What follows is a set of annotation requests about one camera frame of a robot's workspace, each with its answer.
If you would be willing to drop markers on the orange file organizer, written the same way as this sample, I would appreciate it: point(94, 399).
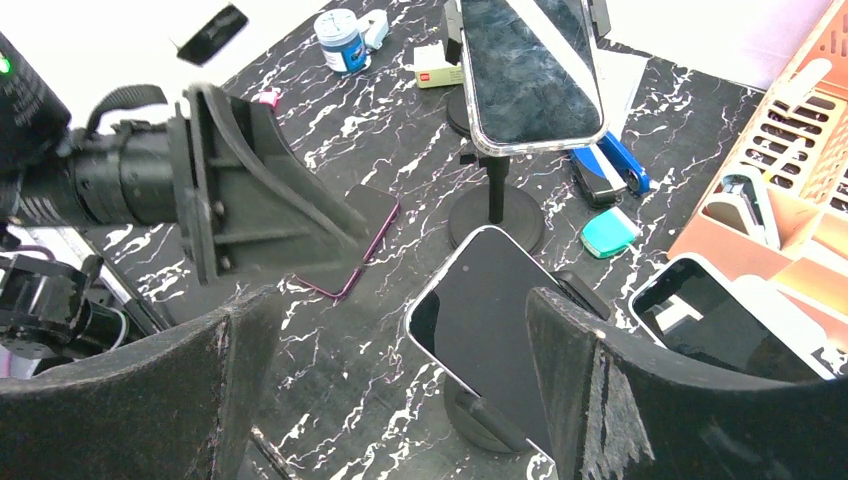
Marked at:
point(797, 142)

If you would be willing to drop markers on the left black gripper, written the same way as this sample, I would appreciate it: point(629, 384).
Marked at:
point(222, 170)

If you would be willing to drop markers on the blue white jar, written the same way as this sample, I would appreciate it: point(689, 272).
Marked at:
point(341, 41)

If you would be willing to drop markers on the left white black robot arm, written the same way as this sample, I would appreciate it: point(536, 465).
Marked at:
point(46, 311)

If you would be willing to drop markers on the white-edged phone on stand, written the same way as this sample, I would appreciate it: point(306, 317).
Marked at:
point(470, 320)

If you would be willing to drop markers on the white paper sheet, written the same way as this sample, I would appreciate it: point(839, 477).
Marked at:
point(621, 76)

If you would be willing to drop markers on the light blue phone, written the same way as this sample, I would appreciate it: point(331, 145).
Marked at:
point(744, 325)

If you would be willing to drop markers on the cream box with red label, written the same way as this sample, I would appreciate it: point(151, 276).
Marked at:
point(432, 70)

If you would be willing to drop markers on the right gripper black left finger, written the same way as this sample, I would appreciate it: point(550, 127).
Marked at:
point(176, 405)

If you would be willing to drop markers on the pink clip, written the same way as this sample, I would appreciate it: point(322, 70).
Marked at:
point(270, 98)

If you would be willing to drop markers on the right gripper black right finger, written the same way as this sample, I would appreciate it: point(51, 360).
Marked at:
point(620, 407)

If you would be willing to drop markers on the blue black stapler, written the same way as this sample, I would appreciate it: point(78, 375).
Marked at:
point(606, 169)

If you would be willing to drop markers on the teal white eraser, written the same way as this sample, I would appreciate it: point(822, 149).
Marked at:
point(609, 233)

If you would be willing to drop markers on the clear-case phone on stand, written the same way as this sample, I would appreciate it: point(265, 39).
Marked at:
point(530, 79)

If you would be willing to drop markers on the purple-edged phone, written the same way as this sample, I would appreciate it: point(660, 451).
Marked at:
point(379, 209)

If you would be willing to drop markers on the middle black phone stand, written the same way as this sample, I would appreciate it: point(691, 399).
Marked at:
point(496, 203)

